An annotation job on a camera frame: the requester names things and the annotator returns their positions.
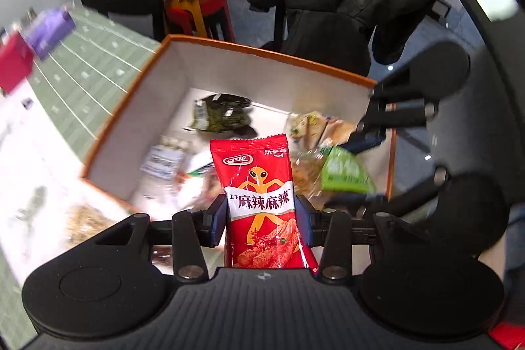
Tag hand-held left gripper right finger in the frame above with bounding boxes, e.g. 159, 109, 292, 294
294, 194, 431, 281

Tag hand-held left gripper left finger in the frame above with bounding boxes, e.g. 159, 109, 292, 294
84, 194, 229, 283

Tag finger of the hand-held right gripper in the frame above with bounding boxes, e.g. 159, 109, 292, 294
342, 81, 437, 154
324, 165, 450, 219

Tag clear packet of dried fruit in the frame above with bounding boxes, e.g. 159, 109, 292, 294
176, 170, 222, 211

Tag white pastry snack packet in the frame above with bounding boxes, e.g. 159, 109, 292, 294
287, 111, 357, 148

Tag red snack packet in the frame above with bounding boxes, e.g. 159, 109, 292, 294
210, 133, 321, 275

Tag black and green snack packet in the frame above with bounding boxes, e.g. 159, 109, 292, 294
189, 93, 252, 134

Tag orange cardboard box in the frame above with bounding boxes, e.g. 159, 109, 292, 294
80, 34, 398, 219

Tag clear packet with white label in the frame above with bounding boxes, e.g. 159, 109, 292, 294
139, 134, 193, 187

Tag red cloth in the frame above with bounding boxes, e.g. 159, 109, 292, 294
488, 319, 525, 350

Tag green checked tablecloth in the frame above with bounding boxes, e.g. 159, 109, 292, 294
0, 6, 162, 338

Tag red and yellow stool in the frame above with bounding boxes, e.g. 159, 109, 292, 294
165, 0, 236, 43

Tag purple tissue pack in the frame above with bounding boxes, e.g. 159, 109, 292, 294
22, 8, 76, 59

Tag pink box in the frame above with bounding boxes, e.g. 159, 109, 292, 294
0, 31, 35, 94

